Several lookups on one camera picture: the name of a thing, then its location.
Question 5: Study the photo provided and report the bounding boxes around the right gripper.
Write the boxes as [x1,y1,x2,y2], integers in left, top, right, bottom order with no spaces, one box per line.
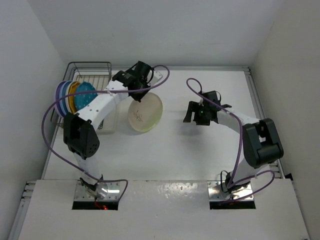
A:
[184,101,210,126]

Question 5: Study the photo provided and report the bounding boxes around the wire dish rack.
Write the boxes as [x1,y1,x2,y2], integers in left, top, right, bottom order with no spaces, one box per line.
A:
[50,61,113,130]

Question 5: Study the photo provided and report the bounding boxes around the light blue plate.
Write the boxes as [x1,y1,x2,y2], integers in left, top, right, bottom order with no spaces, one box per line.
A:
[59,81,72,118]

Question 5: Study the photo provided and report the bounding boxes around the purple plate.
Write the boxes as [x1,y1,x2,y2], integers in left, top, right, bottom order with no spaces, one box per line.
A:
[54,81,65,118]

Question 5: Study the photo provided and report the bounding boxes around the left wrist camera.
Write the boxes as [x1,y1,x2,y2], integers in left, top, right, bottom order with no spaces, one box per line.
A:
[150,70,163,86]

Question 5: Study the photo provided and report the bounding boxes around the purple cable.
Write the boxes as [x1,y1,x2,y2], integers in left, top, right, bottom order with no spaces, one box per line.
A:
[41,65,171,201]
[186,78,276,202]

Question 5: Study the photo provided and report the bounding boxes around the cream green plate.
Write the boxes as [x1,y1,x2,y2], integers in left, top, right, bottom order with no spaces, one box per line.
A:
[127,92,163,133]

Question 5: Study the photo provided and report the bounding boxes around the cream drip tray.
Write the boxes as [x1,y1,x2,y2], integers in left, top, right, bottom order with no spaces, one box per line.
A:
[93,75,119,134]

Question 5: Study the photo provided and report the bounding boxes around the teal dotted plate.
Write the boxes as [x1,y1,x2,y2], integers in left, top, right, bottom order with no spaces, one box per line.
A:
[74,82,98,111]

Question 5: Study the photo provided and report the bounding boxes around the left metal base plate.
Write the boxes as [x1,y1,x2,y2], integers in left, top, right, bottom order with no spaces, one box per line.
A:
[74,180,120,202]

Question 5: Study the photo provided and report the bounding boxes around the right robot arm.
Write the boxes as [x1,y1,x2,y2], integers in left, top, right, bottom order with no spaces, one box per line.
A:
[183,91,284,193]

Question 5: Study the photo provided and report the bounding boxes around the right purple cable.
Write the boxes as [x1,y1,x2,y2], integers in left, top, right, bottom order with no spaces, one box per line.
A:
[186,78,276,202]

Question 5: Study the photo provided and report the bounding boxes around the yellow dotted plate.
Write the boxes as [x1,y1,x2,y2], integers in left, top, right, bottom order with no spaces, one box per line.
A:
[67,81,81,114]

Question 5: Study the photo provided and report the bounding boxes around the metal base plate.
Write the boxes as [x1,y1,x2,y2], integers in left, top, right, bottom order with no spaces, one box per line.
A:
[207,180,254,202]
[74,180,120,202]

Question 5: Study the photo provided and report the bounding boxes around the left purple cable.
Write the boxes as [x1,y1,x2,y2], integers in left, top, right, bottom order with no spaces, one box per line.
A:
[41,65,171,201]

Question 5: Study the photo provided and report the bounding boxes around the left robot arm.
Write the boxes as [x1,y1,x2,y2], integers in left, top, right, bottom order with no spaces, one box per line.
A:
[63,61,155,195]

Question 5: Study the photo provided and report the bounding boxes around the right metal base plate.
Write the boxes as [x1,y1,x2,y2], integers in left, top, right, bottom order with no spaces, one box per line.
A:
[207,180,254,202]

